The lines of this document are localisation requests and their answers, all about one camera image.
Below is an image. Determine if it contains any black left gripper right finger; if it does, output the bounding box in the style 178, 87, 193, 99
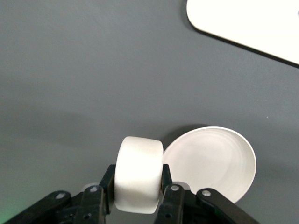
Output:
154, 164, 259, 224

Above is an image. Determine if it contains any cream round plate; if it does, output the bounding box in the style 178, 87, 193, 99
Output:
163, 126, 257, 203

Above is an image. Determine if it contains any cream rectangular rabbit tray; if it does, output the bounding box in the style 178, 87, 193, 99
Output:
186, 0, 299, 66

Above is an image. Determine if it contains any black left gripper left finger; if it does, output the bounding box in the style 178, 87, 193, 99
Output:
0, 164, 116, 224

